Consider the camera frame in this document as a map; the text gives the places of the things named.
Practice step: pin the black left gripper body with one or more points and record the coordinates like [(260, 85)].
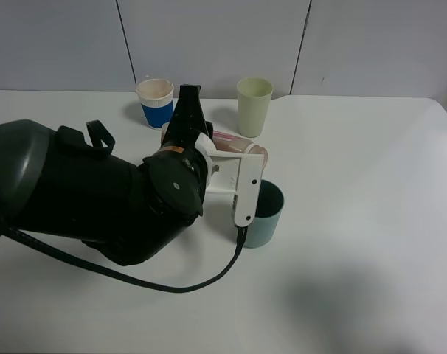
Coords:
[(202, 143)]

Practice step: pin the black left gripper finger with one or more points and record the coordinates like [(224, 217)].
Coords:
[(188, 111)]

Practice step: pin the clear plastic drink bottle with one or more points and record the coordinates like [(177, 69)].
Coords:
[(222, 141)]

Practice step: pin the teal blue plastic cup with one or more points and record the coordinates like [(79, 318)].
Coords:
[(269, 207)]

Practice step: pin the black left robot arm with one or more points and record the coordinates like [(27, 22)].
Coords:
[(67, 183)]

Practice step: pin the blue and white paper cup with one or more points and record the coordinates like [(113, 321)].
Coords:
[(156, 99)]

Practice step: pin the pale green plastic cup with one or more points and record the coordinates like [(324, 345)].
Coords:
[(254, 96)]

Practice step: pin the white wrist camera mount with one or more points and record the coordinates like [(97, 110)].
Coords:
[(235, 174)]

